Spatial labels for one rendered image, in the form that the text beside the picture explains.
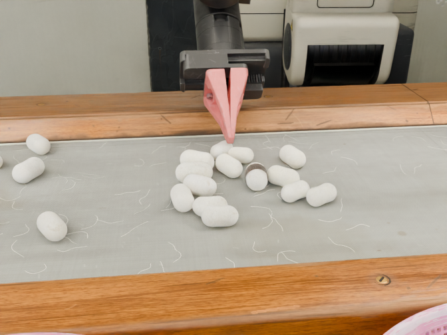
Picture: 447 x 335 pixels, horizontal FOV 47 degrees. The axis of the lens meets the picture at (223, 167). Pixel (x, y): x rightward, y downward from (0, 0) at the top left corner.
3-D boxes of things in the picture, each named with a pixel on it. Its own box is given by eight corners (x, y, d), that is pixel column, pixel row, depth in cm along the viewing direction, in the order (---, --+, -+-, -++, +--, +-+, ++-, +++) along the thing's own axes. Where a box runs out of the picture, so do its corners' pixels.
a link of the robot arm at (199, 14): (235, 7, 68) (192, 8, 68) (239, -33, 62) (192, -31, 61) (241, 50, 65) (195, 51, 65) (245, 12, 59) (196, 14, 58)
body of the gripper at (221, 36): (271, 62, 57) (263, 10, 60) (180, 64, 56) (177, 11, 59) (263, 93, 63) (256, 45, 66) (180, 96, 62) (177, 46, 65)
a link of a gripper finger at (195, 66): (256, 125, 54) (246, 52, 57) (187, 127, 53) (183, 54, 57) (248, 153, 60) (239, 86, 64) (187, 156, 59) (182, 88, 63)
